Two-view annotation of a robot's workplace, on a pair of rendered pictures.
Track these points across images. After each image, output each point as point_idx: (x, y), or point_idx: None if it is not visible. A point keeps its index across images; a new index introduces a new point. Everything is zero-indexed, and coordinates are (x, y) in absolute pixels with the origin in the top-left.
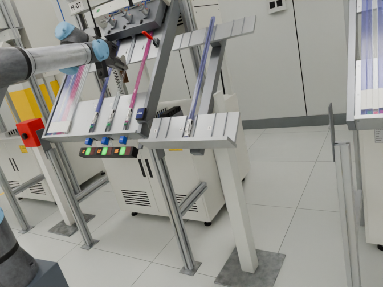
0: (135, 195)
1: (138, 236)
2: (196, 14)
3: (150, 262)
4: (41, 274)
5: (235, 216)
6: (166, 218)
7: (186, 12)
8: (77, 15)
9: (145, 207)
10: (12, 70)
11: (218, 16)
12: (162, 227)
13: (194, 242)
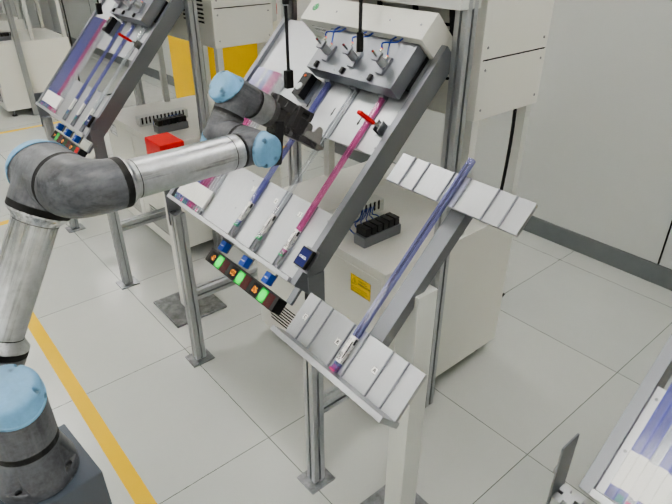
0: (286, 315)
1: (270, 379)
2: (483, 74)
3: (266, 437)
4: (77, 483)
5: (394, 462)
6: None
7: (457, 81)
8: None
9: None
10: (103, 205)
11: (533, 72)
12: None
13: (341, 435)
